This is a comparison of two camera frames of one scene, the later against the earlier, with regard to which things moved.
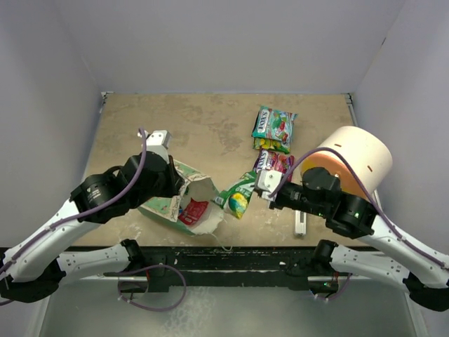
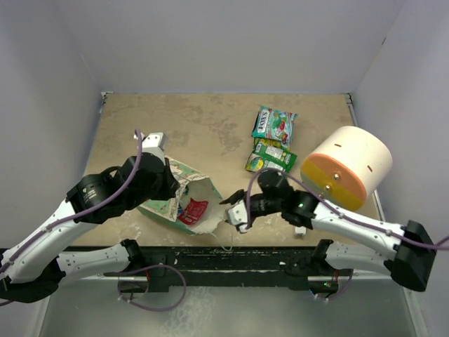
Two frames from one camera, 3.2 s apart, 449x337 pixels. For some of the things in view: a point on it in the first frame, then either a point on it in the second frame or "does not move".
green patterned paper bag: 198,187 does not move
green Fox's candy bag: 236,198 → 270,153
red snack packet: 193,211 does not move
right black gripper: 275,203 → 235,198
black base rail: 169,267 does not move
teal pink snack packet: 273,124 does not move
